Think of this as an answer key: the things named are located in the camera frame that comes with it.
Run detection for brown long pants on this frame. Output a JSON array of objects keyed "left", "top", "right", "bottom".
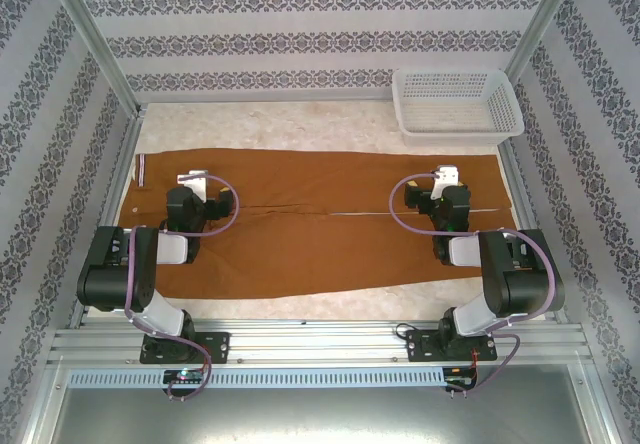
[{"left": 115, "top": 147, "right": 520, "bottom": 301}]

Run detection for white plastic mesh basket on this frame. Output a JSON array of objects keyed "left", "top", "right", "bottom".
[{"left": 391, "top": 68, "right": 525, "bottom": 148}]

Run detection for grey metal sheet panel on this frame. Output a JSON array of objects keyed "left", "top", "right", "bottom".
[{"left": 47, "top": 363, "right": 594, "bottom": 444}]

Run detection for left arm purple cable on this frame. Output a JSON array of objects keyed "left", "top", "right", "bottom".
[{"left": 122, "top": 172, "right": 242, "bottom": 403}]

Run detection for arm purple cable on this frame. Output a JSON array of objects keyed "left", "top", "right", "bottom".
[
  {"left": 122, "top": 172, "right": 242, "bottom": 403},
  {"left": 388, "top": 172, "right": 558, "bottom": 396}
]

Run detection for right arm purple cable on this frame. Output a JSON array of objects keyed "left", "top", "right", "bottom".
[{"left": 388, "top": 172, "right": 558, "bottom": 396}]

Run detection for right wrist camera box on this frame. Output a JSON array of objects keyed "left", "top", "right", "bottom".
[{"left": 432, "top": 164, "right": 461, "bottom": 198}]

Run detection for aluminium side rail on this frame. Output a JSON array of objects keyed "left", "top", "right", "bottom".
[
  {"left": 496, "top": 139, "right": 571, "bottom": 326},
  {"left": 67, "top": 113, "right": 147, "bottom": 330}
]

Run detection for thin black cable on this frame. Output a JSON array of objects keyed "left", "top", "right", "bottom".
[{"left": 394, "top": 320, "right": 444, "bottom": 341}]

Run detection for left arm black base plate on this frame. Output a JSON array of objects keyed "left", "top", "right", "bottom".
[{"left": 138, "top": 331, "right": 232, "bottom": 366}]

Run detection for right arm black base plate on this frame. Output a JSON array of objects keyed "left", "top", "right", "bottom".
[{"left": 405, "top": 327, "right": 499, "bottom": 364}]

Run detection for aluminium mounting rail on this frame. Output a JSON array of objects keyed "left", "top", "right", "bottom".
[{"left": 47, "top": 316, "right": 590, "bottom": 366}]

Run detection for slotted grey cable duct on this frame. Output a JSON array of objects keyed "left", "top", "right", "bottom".
[{"left": 66, "top": 367, "right": 447, "bottom": 388}]

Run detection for aluminium frame post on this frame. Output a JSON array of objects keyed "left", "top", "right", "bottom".
[
  {"left": 39, "top": 0, "right": 147, "bottom": 121},
  {"left": 503, "top": 0, "right": 586, "bottom": 88}
]

